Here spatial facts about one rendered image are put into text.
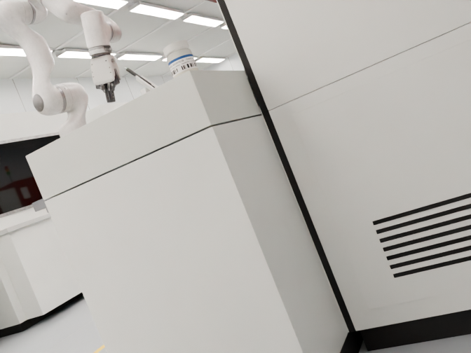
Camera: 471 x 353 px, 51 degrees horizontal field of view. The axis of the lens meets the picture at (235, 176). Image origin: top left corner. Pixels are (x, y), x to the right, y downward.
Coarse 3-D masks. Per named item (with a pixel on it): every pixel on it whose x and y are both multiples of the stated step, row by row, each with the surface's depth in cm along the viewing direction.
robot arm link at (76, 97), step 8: (64, 88) 202; (72, 88) 205; (80, 88) 208; (72, 96) 204; (80, 96) 207; (72, 104) 205; (80, 104) 206; (64, 112) 206; (72, 112) 207; (80, 112) 205; (72, 120) 202; (80, 120) 203; (64, 128) 201; (72, 128) 201
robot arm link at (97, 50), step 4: (92, 48) 180; (96, 48) 179; (100, 48) 180; (104, 48) 181; (108, 48) 182; (88, 52) 182; (92, 52) 180; (96, 52) 180; (100, 52) 180; (104, 52) 180; (108, 52) 182; (92, 56) 184
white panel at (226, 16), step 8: (216, 0) 150; (224, 8) 150; (224, 16) 150; (232, 24) 150; (232, 32) 150; (232, 40) 151; (240, 48) 150; (240, 56) 151; (248, 64) 150; (248, 72) 151; (256, 80) 150; (256, 88) 151; (256, 96) 151; (264, 104) 151; (264, 112) 151
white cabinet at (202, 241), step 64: (256, 128) 144; (128, 192) 135; (192, 192) 127; (256, 192) 130; (128, 256) 139; (192, 256) 131; (256, 256) 123; (128, 320) 144; (192, 320) 135; (256, 320) 126; (320, 320) 139
